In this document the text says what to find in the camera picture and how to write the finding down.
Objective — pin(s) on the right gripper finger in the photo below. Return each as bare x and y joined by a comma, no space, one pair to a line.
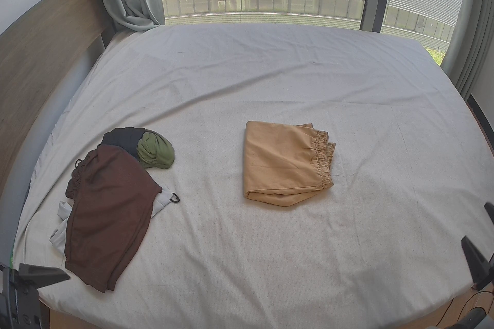
491,213
480,269

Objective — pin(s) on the brown shorts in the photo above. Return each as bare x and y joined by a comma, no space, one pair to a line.
108,211

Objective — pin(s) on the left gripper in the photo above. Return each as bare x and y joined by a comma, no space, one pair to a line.
23,308

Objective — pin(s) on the pale grey garment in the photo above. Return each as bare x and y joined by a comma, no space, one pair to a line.
160,204

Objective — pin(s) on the green garment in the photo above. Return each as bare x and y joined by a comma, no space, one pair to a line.
156,150

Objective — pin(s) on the bed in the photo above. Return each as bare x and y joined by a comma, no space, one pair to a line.
270,69

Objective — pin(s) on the black garment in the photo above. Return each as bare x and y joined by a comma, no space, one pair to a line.
119,137

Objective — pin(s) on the tan shorts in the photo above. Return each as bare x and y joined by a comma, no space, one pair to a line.
278,161

